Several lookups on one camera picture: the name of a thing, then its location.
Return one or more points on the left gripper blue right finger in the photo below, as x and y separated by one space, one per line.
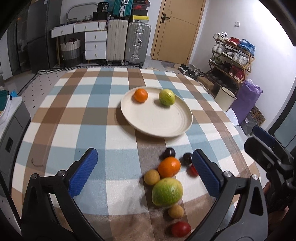
209 172

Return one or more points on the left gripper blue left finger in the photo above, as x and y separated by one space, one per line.
79 172

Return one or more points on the green guava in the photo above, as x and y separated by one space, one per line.
167 192

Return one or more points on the small orange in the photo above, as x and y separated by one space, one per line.
169 167

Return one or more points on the yellow-green guava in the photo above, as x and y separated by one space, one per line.
167 97

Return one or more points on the large orange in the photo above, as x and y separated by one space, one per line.
140 95

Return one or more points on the red tomato near plums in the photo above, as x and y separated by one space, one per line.
191 171

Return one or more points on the dark plum right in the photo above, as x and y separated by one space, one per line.
187 159

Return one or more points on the dark plum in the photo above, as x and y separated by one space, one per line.
187 159
169 152

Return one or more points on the yellow longan lower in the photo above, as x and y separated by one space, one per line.
176 212

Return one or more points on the yellow longan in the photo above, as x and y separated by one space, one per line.
176 212
151 177

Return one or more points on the dark plum left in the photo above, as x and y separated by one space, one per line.
169 152

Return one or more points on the red tomato near edge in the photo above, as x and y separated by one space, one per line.
180 229

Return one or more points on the yellow longan upper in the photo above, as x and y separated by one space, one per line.
151 177

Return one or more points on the checkered tablecloth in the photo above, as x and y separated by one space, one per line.
83 111

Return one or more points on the purple bag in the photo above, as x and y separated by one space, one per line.
246 98

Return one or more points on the white bucket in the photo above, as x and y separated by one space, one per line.
225 98

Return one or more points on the cream round plate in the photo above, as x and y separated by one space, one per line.
153 118

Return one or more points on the wooden shoe rack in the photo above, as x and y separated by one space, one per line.
231 60

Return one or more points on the woven laundry basket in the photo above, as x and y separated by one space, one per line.
71 52

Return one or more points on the beige suitcase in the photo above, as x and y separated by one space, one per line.
116 40

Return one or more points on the white drawer desk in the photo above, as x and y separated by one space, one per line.
95 37

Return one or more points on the black glass cabinet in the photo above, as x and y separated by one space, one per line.
18 44

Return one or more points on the silver aluminium suitcase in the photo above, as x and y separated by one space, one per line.
137 41

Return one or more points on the wooden door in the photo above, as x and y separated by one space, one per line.
176 30

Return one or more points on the dark grey refrigerator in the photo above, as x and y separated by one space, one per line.
43 16

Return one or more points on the oval mirror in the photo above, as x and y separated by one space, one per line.
78 11

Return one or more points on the teal suitcase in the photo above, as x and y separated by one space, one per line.
122 8

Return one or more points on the stacked shoe boxes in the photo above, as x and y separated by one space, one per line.
140 11

